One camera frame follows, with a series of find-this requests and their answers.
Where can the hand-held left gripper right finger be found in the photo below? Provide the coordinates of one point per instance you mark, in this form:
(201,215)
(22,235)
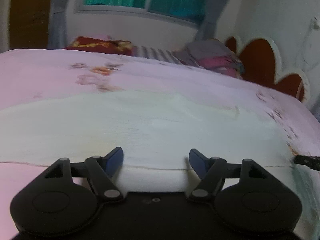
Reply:
(196,160)

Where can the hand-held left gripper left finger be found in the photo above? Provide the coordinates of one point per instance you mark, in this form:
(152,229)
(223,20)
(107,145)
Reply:
(115,158)

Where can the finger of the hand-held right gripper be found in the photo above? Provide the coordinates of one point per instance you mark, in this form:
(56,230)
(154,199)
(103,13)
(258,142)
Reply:
(308,161)

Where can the white small garment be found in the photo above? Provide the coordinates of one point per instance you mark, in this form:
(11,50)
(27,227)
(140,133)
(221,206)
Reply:
(140,130)

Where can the pile of folded clothes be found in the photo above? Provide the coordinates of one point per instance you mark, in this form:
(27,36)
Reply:
(212,55)

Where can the pink floral bedsheet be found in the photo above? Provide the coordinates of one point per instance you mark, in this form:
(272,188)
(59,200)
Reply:
(50,75)

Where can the red and white headboard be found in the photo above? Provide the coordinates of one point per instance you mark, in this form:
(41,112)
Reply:
(262,62)

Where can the grey striped pillow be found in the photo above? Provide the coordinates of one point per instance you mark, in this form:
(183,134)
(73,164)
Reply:
(153,53)

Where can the red patterned pillow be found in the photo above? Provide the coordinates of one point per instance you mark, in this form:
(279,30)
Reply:
(97,45)

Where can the grey curtain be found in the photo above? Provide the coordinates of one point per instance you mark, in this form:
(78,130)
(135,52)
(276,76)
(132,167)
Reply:
(58,15)
(212,7)

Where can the brown wooden door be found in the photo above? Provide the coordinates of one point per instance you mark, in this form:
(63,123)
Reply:
(28,15)

